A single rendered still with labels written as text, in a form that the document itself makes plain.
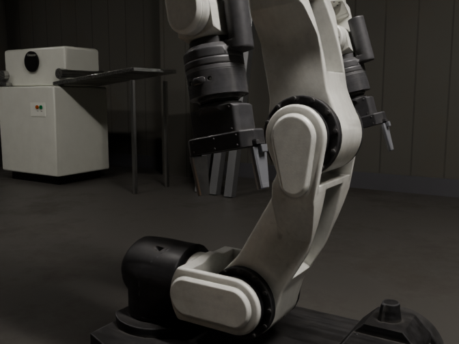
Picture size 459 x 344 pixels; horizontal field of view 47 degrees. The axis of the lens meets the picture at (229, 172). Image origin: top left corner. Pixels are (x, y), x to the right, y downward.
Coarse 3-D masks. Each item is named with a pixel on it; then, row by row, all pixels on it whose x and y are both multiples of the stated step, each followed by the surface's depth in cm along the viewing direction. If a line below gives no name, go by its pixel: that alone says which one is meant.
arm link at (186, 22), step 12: (168, 0) 73; (180, 0) 72; (192, 0) 71; (204, 0) 71; (168, 12) 74; (180, 12) 72; (192, 12) 71; (204, 12) 71; (180, 24) 72; (192, 24) 71; (204, 24) 72
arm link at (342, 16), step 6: (330, 0) 111; (336, 0) 112; (342, 0) 113; (336, 6) 116; (342, 6) 115; (348, 6) 117; (336, 12) 116; (342, 12) 116; (348, 12) 116; (336, 18) 117; (342, 18) 117; (348, 18) 116; (342, 24) 117
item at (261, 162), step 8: (264, 144) 73; (256, 152) 72; (264, 152) 74; (256, 160) 72; (264, 160) 74; (256, 168) 72; (264, 168) 74; (256, 176) 73; (264, 176) 73; (256, 184) 73; (264, 184) 73
